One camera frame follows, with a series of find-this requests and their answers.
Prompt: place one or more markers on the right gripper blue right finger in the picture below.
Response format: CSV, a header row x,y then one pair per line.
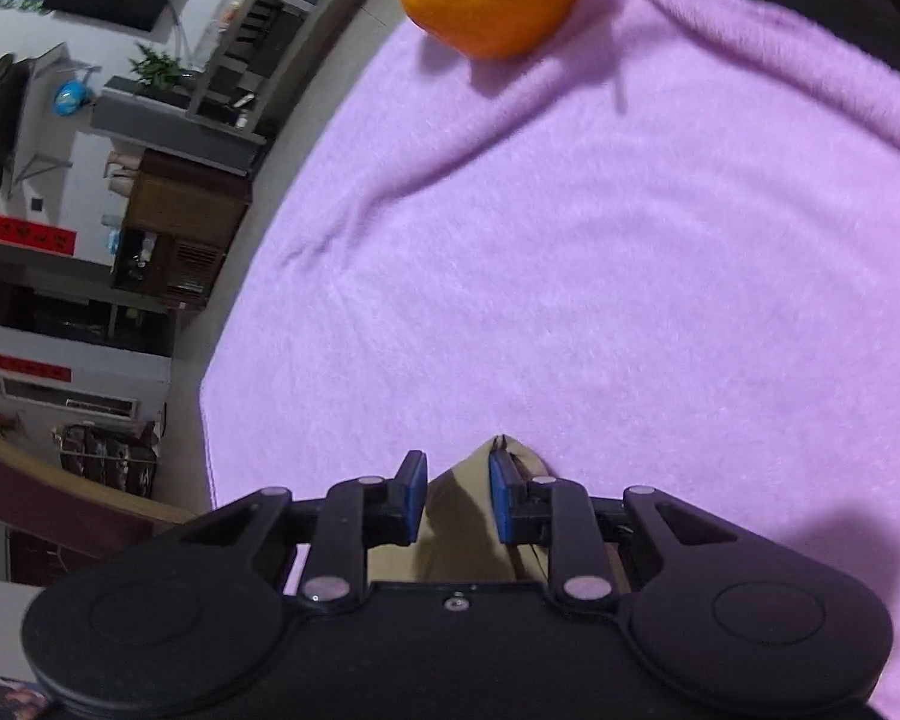
x,y
557,515

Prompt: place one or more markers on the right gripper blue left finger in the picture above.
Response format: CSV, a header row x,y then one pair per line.
x,y
356,517

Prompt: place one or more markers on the khaki pants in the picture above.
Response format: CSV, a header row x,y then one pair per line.
x,y
457,541

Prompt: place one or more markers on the pink purple towel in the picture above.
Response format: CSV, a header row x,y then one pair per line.
x,y
664,250

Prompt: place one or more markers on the maroon gold chair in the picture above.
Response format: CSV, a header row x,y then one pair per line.
x,y
54,522

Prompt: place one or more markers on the brown wooden cabinet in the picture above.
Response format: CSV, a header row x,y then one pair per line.
x,y
180,221

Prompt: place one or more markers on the grey tower speaker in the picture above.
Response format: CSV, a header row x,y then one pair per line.
x,y
126,112

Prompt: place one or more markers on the green potted plant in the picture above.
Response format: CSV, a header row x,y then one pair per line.
x,y
157,69

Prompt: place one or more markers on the grey tv stand shelf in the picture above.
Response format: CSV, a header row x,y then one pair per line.
x,y
258,55

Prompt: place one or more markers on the blue globe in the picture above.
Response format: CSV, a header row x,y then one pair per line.
x,y
71,97

